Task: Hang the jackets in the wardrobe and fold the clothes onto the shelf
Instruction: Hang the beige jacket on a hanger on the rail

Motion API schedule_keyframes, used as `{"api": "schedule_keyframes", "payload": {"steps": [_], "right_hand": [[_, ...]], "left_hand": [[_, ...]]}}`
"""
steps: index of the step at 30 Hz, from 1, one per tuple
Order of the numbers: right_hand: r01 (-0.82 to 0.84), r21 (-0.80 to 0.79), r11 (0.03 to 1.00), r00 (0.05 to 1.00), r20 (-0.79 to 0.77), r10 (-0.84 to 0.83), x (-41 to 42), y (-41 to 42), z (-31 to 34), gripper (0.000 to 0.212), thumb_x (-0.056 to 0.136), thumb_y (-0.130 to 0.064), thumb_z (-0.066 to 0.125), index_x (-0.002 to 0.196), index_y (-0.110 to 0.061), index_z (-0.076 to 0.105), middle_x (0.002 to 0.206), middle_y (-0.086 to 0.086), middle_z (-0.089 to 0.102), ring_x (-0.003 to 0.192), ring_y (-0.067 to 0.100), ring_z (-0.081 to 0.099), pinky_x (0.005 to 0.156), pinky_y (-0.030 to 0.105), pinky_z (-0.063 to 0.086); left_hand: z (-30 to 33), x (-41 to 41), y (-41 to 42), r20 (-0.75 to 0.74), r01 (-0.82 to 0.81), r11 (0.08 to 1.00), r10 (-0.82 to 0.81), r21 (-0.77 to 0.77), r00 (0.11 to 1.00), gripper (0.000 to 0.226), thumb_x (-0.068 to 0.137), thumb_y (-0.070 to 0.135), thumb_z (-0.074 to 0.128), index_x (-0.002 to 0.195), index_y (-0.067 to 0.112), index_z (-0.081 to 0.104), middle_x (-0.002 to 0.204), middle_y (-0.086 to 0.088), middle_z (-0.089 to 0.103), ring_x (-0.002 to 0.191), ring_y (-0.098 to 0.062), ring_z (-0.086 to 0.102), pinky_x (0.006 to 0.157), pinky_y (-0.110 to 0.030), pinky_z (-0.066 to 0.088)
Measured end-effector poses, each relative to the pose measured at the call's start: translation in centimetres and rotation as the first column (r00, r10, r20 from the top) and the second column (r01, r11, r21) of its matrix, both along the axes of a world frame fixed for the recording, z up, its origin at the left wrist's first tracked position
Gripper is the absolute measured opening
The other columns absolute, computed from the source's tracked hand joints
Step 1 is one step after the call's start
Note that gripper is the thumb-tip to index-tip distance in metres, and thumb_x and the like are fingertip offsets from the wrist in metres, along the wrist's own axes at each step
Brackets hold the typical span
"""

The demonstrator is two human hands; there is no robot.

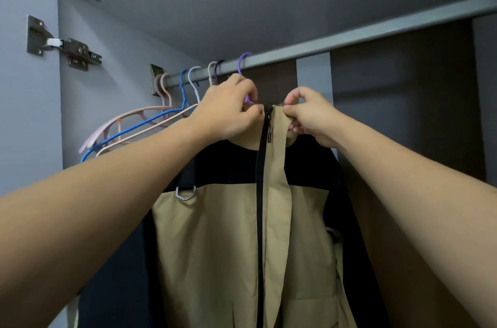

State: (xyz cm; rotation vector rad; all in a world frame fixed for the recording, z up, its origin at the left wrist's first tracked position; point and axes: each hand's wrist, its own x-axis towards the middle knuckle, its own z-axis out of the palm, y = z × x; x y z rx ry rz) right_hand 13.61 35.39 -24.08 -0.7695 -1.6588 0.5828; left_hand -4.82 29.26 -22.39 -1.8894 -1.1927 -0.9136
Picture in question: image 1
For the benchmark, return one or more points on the person's left hand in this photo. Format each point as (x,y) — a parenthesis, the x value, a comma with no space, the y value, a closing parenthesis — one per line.
(229,110)

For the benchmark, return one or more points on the person's right hand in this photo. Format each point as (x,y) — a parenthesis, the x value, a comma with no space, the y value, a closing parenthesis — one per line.
(314,116)

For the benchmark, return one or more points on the purple wire hanger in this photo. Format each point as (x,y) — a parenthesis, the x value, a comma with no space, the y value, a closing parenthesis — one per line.
(240,68)

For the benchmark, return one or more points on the white wardrobe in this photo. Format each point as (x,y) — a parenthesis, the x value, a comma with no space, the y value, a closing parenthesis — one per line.
(109,75)

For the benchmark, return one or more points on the khaki and black jacket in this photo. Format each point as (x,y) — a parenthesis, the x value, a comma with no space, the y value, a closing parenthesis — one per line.
(217,262)

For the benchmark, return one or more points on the white wardrobe door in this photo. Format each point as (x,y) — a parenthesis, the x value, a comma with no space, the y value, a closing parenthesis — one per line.
(23,106)

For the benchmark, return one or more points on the person's left forearm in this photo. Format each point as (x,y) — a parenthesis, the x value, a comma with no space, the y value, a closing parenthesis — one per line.
(78,231)

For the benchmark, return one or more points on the person's right forearm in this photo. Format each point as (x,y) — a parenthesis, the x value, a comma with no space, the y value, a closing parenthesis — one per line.
(419,200)

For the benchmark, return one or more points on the metal hanging rod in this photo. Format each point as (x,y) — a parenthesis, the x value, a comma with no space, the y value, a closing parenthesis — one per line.
(349,37)

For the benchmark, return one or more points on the metal door hinge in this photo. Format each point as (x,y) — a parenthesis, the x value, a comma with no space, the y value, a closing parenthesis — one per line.
(74,48)

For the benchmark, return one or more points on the brass rod bracket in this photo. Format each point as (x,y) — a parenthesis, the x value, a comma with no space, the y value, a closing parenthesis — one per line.
(157,79)

